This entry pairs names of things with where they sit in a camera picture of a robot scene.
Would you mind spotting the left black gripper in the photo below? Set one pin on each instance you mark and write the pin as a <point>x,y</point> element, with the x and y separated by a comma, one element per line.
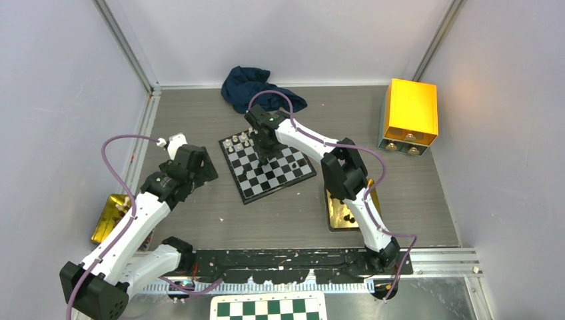
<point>207,172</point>

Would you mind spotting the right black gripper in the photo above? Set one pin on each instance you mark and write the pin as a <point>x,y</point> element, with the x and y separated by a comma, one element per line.
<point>264,154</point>

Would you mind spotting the black white chess board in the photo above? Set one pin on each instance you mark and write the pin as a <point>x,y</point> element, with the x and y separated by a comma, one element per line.
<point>254,180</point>

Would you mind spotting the orange drawer box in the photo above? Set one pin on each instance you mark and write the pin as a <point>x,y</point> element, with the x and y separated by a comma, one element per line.
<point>408,117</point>

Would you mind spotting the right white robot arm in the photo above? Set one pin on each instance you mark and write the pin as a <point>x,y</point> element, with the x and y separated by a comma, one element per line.
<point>344,172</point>

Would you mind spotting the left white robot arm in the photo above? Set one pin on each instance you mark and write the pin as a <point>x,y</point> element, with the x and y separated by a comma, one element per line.
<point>101,286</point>

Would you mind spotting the gold tin with white pieces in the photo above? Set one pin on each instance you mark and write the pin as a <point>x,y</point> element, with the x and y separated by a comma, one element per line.
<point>116,207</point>

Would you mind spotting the gold tin with black pieces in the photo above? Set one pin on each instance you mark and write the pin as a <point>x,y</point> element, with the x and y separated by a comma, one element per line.
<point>340,217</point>

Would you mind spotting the green white checker board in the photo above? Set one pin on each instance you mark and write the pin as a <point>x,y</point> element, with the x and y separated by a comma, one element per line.
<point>290,305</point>

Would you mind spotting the dark blue cloth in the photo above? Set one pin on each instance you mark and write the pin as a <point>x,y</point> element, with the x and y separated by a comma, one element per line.
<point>243,83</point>

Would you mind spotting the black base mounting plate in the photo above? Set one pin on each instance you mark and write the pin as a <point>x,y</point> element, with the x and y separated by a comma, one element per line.
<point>286,266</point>

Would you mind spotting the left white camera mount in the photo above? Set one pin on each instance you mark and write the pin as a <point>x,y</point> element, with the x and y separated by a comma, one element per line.
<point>172,144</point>

